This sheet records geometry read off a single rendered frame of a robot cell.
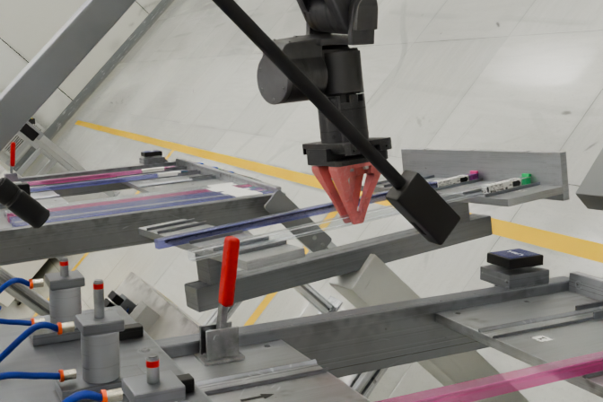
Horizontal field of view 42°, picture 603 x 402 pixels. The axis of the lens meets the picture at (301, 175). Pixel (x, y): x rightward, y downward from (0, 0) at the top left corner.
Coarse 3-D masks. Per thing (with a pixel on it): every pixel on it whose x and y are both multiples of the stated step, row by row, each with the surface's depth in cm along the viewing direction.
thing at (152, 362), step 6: (150, 354) 36; (156, 354) 36; (150, 360) 36; (156, 360) 36; (150, 366) 36; (156, 366) 36; (150, 372) 36; (156, 372) 36; (150, 378) 36; (156, 378) 36
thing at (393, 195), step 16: (416, 176) 45; (400, 192) 44; (416, 192) 45; (432, 192) 45; (400, 208) 45; (416, 208) 45; (432, 208) 45; (448, 208) 46; (416, 224) 46; (432, 224) 45; (448, 224) 46; (432, 240) 46
